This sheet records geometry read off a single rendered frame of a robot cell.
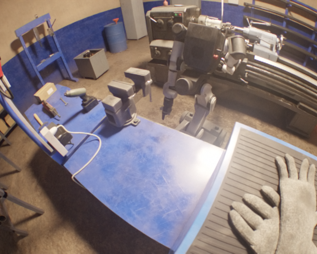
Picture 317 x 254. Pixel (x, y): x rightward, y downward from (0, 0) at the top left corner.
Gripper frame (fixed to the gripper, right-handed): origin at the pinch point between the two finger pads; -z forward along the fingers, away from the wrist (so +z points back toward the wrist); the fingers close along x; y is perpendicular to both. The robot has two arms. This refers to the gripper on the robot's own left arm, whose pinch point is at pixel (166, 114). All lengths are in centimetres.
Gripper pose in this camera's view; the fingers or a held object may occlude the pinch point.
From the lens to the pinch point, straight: 143.6
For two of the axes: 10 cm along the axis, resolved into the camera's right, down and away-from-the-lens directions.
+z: 1.0, -7.8, -6.2
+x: 5.6, -4.7, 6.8
